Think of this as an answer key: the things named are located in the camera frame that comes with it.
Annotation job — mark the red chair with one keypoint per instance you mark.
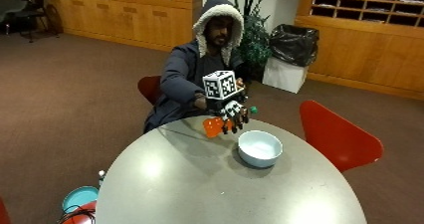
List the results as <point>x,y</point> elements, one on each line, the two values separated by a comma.
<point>338,141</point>
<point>149,88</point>

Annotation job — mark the teal plate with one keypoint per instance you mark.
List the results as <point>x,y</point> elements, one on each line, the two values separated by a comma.
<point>80,197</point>

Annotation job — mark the white bin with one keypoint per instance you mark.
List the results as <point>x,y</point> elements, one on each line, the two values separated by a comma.
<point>285,74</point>

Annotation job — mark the the person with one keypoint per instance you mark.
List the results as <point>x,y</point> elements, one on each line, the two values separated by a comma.
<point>181,71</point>

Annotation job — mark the black chair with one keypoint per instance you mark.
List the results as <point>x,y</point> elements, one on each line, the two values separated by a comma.
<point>34,13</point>

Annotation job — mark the green potted plant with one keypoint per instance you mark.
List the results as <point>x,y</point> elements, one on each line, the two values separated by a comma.
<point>256,43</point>

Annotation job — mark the white cube with black markers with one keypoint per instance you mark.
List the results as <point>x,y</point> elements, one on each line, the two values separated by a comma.
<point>220,84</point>

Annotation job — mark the wooden cabinet with drawers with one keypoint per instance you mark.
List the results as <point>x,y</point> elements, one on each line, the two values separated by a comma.
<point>132,18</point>

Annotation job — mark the red round container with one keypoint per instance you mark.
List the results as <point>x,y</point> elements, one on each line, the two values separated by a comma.
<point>84,215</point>

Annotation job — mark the white bowl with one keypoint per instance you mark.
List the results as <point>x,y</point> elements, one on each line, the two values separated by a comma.
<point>260,149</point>

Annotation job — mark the black bin bag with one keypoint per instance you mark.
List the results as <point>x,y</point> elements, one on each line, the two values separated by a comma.
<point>294,44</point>

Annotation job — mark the wooden pigeonhole shelf unit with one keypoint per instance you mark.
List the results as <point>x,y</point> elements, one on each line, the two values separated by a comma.
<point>366,44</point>

